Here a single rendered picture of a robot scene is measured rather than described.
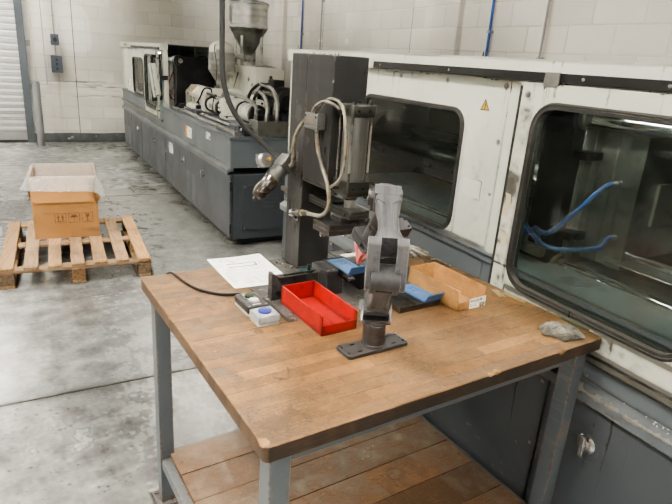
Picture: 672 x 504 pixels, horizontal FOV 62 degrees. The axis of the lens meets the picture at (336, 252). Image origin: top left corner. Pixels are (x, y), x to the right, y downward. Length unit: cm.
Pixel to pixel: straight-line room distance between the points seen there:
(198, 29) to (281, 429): 1022
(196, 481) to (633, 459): 142
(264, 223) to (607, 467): 372
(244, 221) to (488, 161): 314
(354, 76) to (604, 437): 138
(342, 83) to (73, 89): 917
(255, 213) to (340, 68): 334
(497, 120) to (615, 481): 127
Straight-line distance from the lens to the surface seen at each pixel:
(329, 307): 175
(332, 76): 180
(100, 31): 1080
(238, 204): 496
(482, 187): 225
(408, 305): 179
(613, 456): 204
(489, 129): 223
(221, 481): 215
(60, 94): 1077
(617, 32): 455
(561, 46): 483
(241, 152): 488
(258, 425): 124
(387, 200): 136
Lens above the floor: 163
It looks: 19 degrees down
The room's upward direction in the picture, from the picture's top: 4 degrees clockwise
